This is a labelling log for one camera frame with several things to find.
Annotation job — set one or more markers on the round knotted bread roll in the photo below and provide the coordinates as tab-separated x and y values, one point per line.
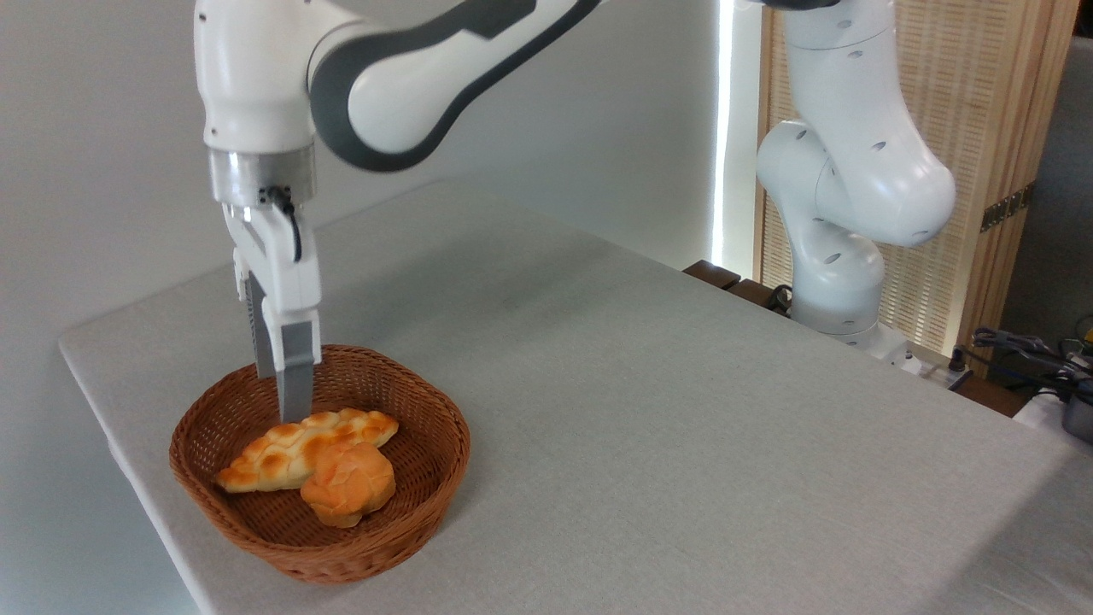
350	487

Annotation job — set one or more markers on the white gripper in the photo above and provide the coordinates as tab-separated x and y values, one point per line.
282	265

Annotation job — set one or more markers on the dark wooden block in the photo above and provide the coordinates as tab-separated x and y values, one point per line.
711	273
751	295

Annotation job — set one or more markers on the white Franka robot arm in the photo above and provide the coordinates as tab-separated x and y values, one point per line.
410	94

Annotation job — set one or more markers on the metal screen hinge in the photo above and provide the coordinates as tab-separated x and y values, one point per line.
1008	207

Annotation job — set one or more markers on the brown wicker basket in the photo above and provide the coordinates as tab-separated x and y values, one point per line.
256	547

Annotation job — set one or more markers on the grey box device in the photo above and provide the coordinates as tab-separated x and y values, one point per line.
1079	420

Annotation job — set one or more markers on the long braided bread loaf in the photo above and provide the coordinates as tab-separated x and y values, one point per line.
273	453

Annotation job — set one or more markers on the grey tablecloth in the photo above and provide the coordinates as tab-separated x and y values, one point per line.
683	470

